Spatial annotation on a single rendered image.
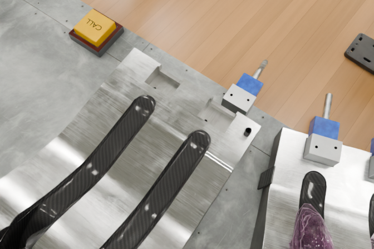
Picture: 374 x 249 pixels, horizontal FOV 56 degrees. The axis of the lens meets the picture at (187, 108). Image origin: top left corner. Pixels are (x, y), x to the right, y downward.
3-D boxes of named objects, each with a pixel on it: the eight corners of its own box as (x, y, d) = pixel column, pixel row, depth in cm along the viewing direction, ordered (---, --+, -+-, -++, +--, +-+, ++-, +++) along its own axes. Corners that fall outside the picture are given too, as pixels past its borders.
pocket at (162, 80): (161, 73, 65) (160, 63, 62) (185, 88, 64) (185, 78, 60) (146, 91, 63) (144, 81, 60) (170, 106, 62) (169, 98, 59)
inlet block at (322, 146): (310, 97, 66) (321, 84, 62) (336, 104, 66) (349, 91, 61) (298, 162, 61) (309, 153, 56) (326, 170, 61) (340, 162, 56)
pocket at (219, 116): (210, 104, 63) (212, 95, 59) (235, 120, 62) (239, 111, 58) (196, 124, 61) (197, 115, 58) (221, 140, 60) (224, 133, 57)
